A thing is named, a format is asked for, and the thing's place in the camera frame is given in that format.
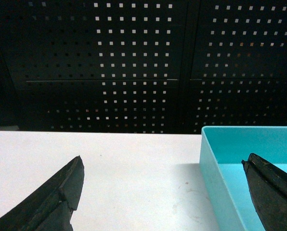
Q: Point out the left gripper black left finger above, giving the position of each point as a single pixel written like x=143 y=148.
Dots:
x=50 y=207

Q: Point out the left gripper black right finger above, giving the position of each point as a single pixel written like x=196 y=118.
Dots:
x=268 y=191

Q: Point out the light cyan plastic tray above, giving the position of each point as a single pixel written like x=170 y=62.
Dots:
x=222 y=150

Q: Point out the black perforated metal panel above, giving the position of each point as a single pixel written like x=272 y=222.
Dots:
x=142 y=66

